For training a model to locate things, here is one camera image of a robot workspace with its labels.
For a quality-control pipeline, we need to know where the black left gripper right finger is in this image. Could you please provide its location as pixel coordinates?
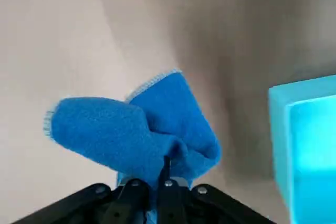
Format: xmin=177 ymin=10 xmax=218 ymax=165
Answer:
xmin=157 ymin=155 xmax=274 ymax=224

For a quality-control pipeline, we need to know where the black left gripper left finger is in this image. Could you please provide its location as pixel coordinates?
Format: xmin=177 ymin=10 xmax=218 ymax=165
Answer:
xmin=10 ymin=178 xmax=152 ymax=224

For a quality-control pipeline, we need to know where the blue square rag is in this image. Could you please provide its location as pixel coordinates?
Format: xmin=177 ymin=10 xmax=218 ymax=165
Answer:
xmin=43 ymin=68 xmax=223 ymax=224

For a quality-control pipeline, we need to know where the cyan plastic box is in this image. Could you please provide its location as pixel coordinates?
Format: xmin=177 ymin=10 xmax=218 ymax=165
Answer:
xmin=267 ymin=73 xmax=336 ymax=224

